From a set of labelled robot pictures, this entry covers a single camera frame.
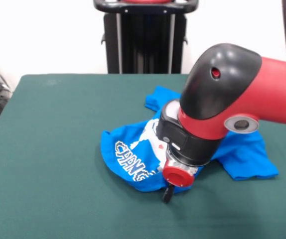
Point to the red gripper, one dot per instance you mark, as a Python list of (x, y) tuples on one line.
[(178, 175)]

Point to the blue game-controller print t-shirt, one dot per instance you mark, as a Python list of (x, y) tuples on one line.
[(123, 159)]

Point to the dark green table cloth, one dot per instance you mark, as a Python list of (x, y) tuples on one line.
[(58, 174)]

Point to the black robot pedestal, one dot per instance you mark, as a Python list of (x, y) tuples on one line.
[(145, 37)]

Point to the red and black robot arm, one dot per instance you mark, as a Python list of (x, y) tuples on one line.
[(232, 99)]

